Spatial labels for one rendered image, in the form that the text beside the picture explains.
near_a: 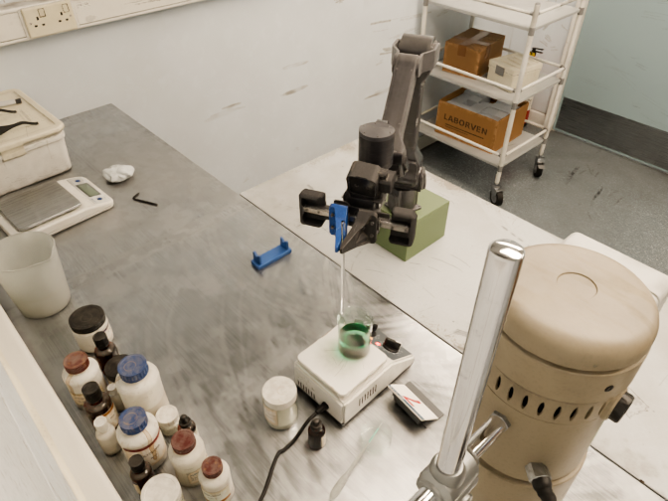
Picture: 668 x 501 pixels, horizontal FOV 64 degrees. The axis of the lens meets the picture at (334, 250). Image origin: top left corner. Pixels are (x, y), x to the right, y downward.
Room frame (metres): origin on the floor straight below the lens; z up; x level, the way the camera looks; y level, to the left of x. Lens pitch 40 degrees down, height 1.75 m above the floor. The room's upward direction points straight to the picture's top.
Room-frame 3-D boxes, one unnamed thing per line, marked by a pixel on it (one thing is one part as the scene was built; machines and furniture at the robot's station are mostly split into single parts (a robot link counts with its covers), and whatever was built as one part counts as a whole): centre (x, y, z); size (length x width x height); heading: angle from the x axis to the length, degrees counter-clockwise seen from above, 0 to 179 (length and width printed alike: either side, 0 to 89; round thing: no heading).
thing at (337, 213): (0.64, 0.00, 1.25); 0.07 x 0.04 x 0.06; 160
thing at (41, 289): (0.84, 0.65, 0.97); 0.18 x 0.13 x 0.15; 69
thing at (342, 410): (0.63, -0.03, 0.94); 0.22 x 0.13 x 0.08; 135
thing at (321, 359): (0.61, -0.01, 0.98); 0.12 x 0.12 x 0.01; 45
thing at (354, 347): (0.63, -0.04, 1.03); 0.07 x 0.06 x 0.08; 26
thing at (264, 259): (0.98, 0.15, 0.92); 0.10 x 0.03 x 0.04; 132
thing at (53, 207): (1.17, 0.74, 0.92); 0.26 x 0.19 x 0.05; 136
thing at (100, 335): (0.65, 0.43, 0.95); 0.04 x 0.04 x 0.10
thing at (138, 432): (0.47, 0.31, 0.96); 0.06 x 0.06 x 0.11
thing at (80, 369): (0.59, 0.45, 0.95); 0.06 x 0.06 x 0.11
